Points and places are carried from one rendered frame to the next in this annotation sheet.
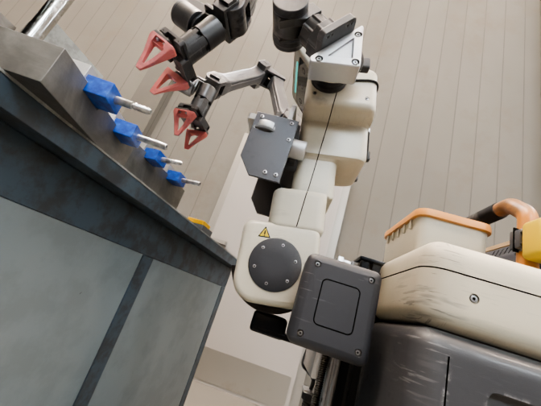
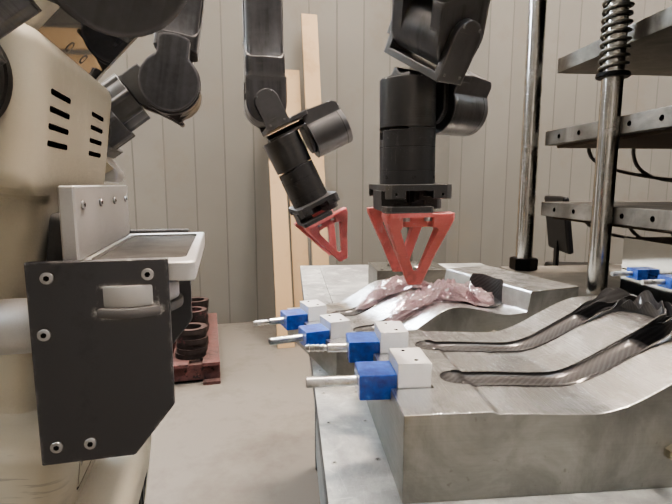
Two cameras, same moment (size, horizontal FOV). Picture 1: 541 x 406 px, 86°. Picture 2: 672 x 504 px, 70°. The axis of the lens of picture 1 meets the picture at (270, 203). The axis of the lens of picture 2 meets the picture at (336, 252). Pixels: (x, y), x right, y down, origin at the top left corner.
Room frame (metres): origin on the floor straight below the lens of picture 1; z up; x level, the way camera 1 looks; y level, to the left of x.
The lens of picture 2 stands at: (1.22, 0.05, 1.10)
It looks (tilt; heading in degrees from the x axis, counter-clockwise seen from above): 8 degrees down; 159
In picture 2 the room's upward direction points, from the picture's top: straight up
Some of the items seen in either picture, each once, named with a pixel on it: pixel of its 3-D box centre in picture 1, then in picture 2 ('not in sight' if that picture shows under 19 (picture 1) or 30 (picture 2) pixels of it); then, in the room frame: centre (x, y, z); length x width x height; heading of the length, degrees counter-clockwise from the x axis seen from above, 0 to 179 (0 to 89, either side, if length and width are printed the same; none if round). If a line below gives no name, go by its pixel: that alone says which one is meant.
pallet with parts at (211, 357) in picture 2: not in sight; (157, 327); (-1.97, 0.06, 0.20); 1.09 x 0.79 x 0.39; 171
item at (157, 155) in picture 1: (158, 159); (354, 347); (0.66, 0.29, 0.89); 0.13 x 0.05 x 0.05; 73
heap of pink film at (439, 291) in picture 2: not in sight; (429, 290); (0.43, 0.55, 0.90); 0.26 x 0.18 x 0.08; 91
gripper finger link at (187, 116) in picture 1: (185, 125); (401, 232); (0.75, 0.31, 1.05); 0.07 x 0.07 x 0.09; 74
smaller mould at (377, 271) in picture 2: not in sight; (406, 277); (0.02, 0.74, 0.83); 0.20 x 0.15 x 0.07; 74
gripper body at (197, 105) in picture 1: (197, 110); (407, 165); (0.77, 0.30, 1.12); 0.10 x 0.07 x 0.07; 164
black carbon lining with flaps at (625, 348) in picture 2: not in sight; (562, 333); (0.78, 0.52, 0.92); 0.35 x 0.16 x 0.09; 74
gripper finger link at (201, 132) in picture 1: (191, 134); (411, 236); (0.79, 0.30, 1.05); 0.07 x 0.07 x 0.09; 74
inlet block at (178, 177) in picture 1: (179, 179); (366, 380); (0.77, 0.26, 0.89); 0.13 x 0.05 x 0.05; 74
